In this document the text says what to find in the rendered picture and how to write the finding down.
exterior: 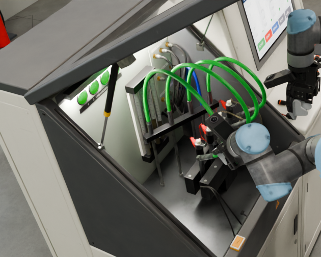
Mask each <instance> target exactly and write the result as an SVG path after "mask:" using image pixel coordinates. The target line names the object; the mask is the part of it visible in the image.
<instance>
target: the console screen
mask: <svg viewBox="0 0 321 257"><path fill-rule="evenodd" d="M237 5H238V8H239V12H240V15H241V18H242V21H243V24H244V28H245V31H246V34H247V38H248V42H249V45H250V48H251V52H252V55H253V58H254V62H255V65H256V68H257V71H259V70H260V69H261V67H262V66H263V65H264V63H265V62H266V61H267V60H268V58H269V57H270V56H271V54H272V53H273V52H274V51H275V49H276V48H277V47H278V45H279V44H280V43H281V42H282V40H283V39H284V38H285V36H286V35H287V31H286V28H287V18H288V15H289V14H290V13H291V12H292V11H294V10H296V7H295V3H294V0H240V1H238V2H237Z"/></svg>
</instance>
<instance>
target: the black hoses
mask: <svg viewBox="0 0 321 257"><path fill-rule="evenodd" d="M173 46H175V47H177V48H178V49H179V50H180V51H181V52H182V53H183V55H184V59H185V63H187V58H186V54H185V52H184V51H183V50H182V49H181V48H180V47H179V46H178V45H176V44H173ZM167 53H171V54H172V55H173V56H174V57H175V58H176V60H177V62H178V64H180V60H179V58H178V57H177V56H176V55H175V54H174V53H173V52H172V51H170V50H167ZM160 58H161V59H165V60H166V61H167V62H168V63H169V65H170V66H171V69H173V65H172V63H171V62H170V61H169V60H168V59H167V58H166V57H164V56H160ZM185 74H186V68H184V73H183V78H182V79H183V80H185ZM178 76H179V77H181V68H180V69H179V75H178ZM179 87H180V82H178V85H177V92H176V98H175V79H174V78H173V95H172V100H170V102H171V103H170V105H171V110H172V113H174V111H176V110H177V111H178V113H179V114H180V115H183V114H184V103H183V102H182V100H183V97H184V94H185V86H184V85H182V84H181V88H180V93H179ZM182 90H183V93H182ZM178 94H179V96H178ZM181 94H182V96H181ZM180 98H181V99H180ZM181 104H182V112H181V111H180V110H179V108H178V107H179V106H180V105H181ZM162 115H165V116H166V117H167V118H168V115H167V114H166V113H164V112H162Z"/></svg>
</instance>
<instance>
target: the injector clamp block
mask: <svg viewBox="0 0 321 257"><path fill-rule="evenodd" d="M204 168H205V174H204V176H203V177H202V178H201V174H200V167H199V161H198V160H197V161H196V162H195V163H194V165H193V166H192V167H191V169H190V170H189V171H188V173H187V174H186V175H185V177H184V180H185V185H186V191H187V192H188V193H191V194H194V195H196V194H197V192H198V191H199V190H201V197H203V198H206V199H209V200H211V199H212V197H213V196H214V193H213V191H212V190H211V189H209V188H202V187H200V186H210V187H213V188H214V189H215V190H216V191H217V190H218V189H221V190H224V191H227V190H228V189H229V187H230V186H231V184H232V183H233V181H234V180H235V178H236V176H237V169H235V170H231V169H230V168H229V166H228V165H225V164H224V163H223V162H222V160H221V159H220V158H219V157H217V158H216V159H215V161H214V162H213V163H212V165H211V160H210V159H209V160H204Z"/></svg>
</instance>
